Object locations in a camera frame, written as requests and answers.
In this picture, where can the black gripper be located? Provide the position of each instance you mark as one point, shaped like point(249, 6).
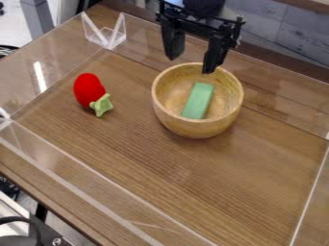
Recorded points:
point(202, 18)

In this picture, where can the red plush strawberry green stem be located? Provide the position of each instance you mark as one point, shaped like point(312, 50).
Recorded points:
point(91, 94)

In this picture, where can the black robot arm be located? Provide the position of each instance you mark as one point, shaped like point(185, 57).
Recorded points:
point(204, 18)

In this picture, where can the wooden bowl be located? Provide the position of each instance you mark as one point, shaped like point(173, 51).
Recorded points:
point(170, 90)

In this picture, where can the green rectangular block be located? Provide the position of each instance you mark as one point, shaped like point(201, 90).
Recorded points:
point(198, 101)

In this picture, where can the clear acrylic corner bracket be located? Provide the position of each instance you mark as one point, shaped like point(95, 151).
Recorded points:
point(106, 37)

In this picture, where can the clear acrylic enclosure wall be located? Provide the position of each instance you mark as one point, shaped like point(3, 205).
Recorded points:
point(132, 184)

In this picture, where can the black metal base bracket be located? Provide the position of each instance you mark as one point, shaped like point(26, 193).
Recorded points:
point(51, 237)

